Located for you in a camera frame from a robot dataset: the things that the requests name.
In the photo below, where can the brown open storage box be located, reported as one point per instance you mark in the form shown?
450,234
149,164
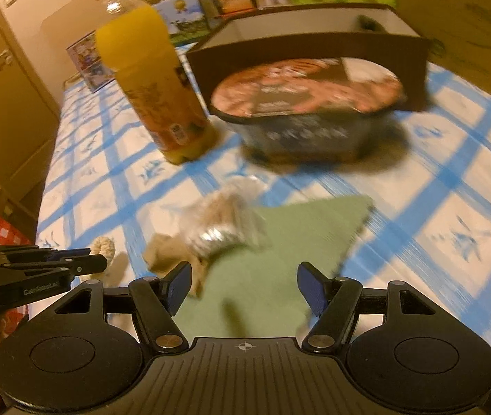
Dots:
313,31

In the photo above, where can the stacked orange snack boxes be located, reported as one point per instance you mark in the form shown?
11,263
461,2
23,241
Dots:
224,8

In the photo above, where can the white scrunchie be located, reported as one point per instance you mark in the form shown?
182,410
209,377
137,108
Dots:
105,247

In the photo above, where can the blue milk carton box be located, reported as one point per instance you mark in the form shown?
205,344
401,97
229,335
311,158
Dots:
88,63

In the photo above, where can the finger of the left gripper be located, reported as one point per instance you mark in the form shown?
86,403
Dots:
53,273
20,254

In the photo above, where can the green microfibre cloth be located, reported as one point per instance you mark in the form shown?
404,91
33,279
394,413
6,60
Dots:
253,292

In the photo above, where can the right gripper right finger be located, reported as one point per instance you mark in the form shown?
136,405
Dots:
333,302

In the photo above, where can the black instant rice bowl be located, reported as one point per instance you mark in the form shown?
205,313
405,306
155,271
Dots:
309,110

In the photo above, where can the orange juice bottle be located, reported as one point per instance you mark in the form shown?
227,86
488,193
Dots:
135,45

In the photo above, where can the milk box with cow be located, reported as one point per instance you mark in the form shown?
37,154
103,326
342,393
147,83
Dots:
184,19

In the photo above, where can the crinkled clear plastic bag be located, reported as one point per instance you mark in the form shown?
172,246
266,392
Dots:
225,218

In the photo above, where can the blue checked bed sheet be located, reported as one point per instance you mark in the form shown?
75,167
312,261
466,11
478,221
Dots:
430,182

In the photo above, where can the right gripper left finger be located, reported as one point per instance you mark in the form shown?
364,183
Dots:
156,302

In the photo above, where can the beige stocking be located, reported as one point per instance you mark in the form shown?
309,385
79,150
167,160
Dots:
163,253

